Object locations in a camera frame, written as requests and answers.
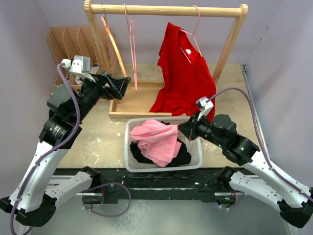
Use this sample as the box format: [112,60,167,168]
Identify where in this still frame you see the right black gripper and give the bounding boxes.
[177,111,226,148]

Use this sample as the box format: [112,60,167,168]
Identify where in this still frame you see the black t shirt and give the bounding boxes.
[130,121,191,167]

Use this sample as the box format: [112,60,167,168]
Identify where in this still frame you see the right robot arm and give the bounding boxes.
[178,114,313,228]

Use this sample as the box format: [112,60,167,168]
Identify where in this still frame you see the pink wire hanger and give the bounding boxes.
[123,4,138,93]
[179,5,202,63]

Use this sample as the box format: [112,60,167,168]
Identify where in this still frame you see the pink t shirt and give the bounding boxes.
[130,119,181,167]

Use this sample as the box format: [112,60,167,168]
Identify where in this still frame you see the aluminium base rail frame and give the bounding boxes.
[48,65,294,235]

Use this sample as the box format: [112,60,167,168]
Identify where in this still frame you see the papers in organizer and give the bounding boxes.
[63,60,97,84]

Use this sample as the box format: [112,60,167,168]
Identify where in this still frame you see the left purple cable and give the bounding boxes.
[9,63,133,235]

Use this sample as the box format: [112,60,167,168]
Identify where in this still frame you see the orange wooden hanger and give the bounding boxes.
[100,16,127,77]

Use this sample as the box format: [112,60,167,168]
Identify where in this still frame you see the wooden clothes rack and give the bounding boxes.
[84,0,248,120]

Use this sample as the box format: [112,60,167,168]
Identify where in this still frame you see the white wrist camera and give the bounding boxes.
[196,96,214,121]
[61,55,96,85]

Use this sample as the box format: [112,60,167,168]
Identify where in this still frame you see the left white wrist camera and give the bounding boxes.
[61,55,96,85]

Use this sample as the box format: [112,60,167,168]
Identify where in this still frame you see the white plastic basket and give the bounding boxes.
[124,117,203,173]

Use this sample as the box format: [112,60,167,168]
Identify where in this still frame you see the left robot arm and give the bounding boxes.
[0,72,131,227]

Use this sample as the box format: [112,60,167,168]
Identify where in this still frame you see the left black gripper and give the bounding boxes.
[72,71,130,123]

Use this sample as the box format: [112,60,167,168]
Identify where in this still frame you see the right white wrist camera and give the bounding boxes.
[196,96,214,121]

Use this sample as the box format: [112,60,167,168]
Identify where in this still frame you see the red t shirt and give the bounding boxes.
[150,23,216,116]

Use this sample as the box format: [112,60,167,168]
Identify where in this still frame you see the peach desk file organizer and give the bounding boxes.
[47,27,118,91]

